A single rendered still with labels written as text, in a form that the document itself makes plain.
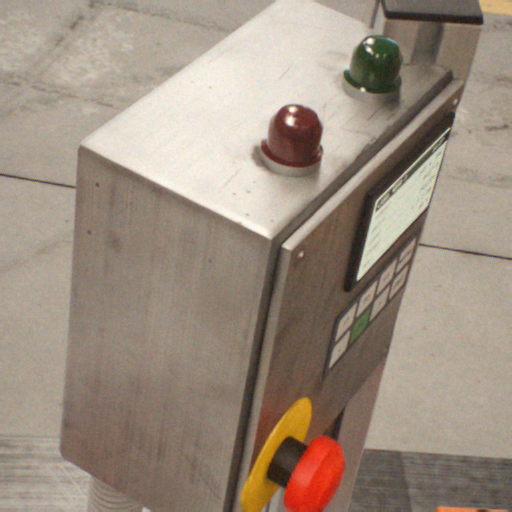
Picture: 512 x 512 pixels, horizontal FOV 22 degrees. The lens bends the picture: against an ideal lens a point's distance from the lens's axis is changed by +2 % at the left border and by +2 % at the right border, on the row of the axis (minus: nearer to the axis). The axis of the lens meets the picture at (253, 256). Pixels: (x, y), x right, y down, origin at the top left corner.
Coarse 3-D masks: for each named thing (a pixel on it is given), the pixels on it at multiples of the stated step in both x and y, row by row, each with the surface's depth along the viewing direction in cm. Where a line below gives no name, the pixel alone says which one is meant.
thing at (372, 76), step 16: (368, 48) 56; (384, 48) 56; (352, 64) 57; (368, 64) 56; (384, 64) 56; (400, 64) 56; (352, 80) 57; (368, 80) 56; (384, 80) 56; (400, 80) 57; (352, 96) 57; (368, 96) 57; (384, 96) 57
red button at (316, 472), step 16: (288, 448) 59; (304, 448) 60; (320, 448) 59; (336, 448) 59; (272, 464) 59; (288, 464) 59; (304, 464) 58; (320, 464) 58; (336, 464) 59; (272, 480) 60; (288, 480) 59; (304, 480) 58; (320, 480) 58; (336, 480) 59; (288, 496) 58; (304, 496) 58; (320, 496) 58
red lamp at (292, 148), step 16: (288, 112) 51; (304, 112) 51; (272, 128) 51; (288, 128) 51; (304, 128) 51; (320, 128) 52; (272, 144) 52; (288, 144) 51; (304, 144) 51; (272, 160) 52; (288, 160) 52; (304, 160) 52; (320, 160) 52; (288, 176) 52; (304, 176) 52
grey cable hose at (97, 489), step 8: (96, 480) 72; (96, 488) 73; (104, 488) 72; (112, 488) 72; (88, 496) 74; (96, 496) 73; (104, 496) 73; (112, 496) 72; (120, 496) 72; (88, 504) 74; (96, 504) 73; (104, 504) 73; (112, 504) 73; (120, 504) 73; (128, 504) 73; (136, 504) 74
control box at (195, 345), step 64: (192, 64) 57; (256, 64) 58; (320, 64) 59; (128, 128) 53; (192, 128) 54; (256, 128) 54; (384, 128) 56; (128, 192) 52; (192, 192) 50; (256, 192) 51; (320, 192) 52; (128, 256) 54; (192, 256) 51; (256, 256) 50; (320, 256) 53; (384, 256) 62; (128, 320) 56; (192, 320) 53; (256, 320) 52; (320, 320) 57; (384, 320) 67; (64, 384) 61; (128, 384) 58; (192, 384) 56; (256, 384) 54; (320, 384) 62; (64, 448) 63; (128, 448) 60; (192, 448) 58; (256, 448) 57
